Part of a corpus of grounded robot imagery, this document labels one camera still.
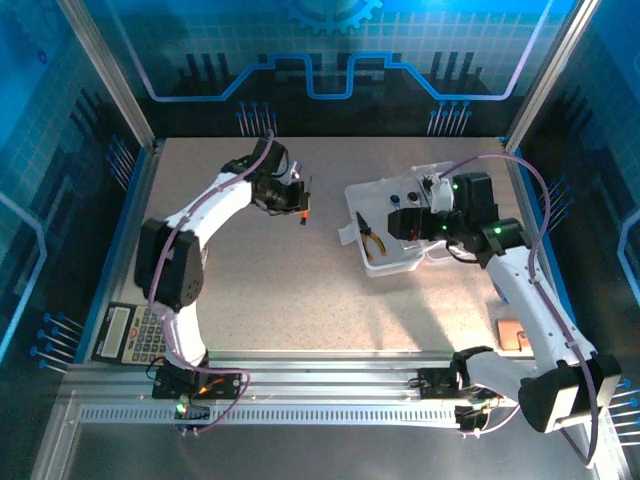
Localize orange black handle screwdriver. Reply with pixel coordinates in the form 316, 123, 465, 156
298, 175, 315, 225

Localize clear plastic tool box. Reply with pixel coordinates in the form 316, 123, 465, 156
338, 160, 469, 278

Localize yellow black handle pliers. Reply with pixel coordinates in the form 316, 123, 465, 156
355, 210, 388, 260

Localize brown flat block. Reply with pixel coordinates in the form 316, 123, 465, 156
496, 318, 532, 354

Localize aluminium base beam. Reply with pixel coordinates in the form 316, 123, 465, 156
59, 349, 601, 406

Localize small circuit board green light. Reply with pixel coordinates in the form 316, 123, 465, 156
454, 403, 490, 432
173, 397, 211, 422

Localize black grey desk calculator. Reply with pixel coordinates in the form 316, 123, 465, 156
92, 302, 166, 364

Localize grey metal plate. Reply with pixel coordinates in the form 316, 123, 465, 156
29, 419, 631, 480

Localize aluminium side rail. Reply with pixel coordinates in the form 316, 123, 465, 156
502, 139, 574, 361
82, 139, 164, 364

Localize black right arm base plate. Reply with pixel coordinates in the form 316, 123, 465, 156
418, 367, 509, 401

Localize aluminium frame post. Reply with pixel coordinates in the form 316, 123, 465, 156
54, 0, 156, 149
502, 0, 604, 151

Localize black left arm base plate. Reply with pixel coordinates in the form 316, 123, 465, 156
152, 367, 242, 401

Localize slotted grey cable duct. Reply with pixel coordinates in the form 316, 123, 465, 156
78, 407, 464, 425

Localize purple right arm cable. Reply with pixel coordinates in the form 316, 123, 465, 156
439, 152, 601, 466

